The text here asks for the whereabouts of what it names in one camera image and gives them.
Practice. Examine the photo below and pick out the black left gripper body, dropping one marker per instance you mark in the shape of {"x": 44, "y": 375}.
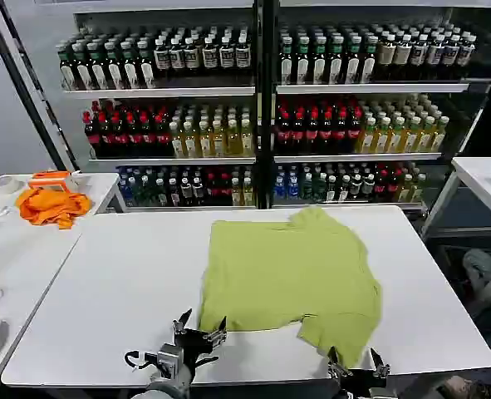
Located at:
{"x": 197, "y": 347}

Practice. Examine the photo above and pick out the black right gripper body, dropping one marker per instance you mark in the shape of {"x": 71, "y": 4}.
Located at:
{"x": 361, "y": 384}

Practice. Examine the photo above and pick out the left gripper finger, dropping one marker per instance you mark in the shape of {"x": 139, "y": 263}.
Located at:
{"x": 219, "y": 333}
{"x": 182, "y": 324}

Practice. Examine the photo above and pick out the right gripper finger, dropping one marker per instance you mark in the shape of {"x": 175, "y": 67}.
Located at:
{"x": 381, "y": 368}
{"x": 336, "y": 366}

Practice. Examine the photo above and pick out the lime green t-shirt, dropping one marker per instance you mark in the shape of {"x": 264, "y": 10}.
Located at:
{"x": 286, "y": 274}

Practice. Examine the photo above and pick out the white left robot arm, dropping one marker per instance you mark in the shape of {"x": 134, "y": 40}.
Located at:
{"x": 168, "y": 374}

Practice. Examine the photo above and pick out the large white work table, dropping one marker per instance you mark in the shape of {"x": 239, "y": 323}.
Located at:
{"x": 124, "y": 270}

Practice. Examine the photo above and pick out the brown mottled object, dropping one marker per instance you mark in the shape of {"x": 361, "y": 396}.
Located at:
{"x": 465, "y": 388}

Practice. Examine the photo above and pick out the grey bag on floor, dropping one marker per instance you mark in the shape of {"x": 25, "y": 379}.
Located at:
{"x": 479, "y": 268}

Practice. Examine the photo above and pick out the crumpled orange cloth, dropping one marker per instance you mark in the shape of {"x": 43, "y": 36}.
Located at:
{"x": 50, "y": 208}

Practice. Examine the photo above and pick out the white side table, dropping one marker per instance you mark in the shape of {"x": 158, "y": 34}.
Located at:
{"x": 16, "y": 253}

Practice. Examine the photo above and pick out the bottle-stocked metal shelf rack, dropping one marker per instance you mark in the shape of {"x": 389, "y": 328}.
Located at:
{"x": 162, "y": 124}
{"x": 353, "y": 124}

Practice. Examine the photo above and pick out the small clear plastic wrapper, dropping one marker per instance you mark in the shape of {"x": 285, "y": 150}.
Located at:
{"x": 0, "y": 211}

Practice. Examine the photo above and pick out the white table with grey legs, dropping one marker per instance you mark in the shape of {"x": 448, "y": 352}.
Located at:
{"x": 484, "y": 178}

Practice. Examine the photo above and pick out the white tape roll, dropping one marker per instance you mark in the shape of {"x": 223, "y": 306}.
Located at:
{"x": 6, "y": 184}

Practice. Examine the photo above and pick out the thin black slanted pole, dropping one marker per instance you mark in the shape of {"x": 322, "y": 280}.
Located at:
{"x": 37, "y": 83}

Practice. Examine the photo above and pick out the thick black slanted pole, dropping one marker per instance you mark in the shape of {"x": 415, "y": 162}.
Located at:
{"x": 18, "y": 87}

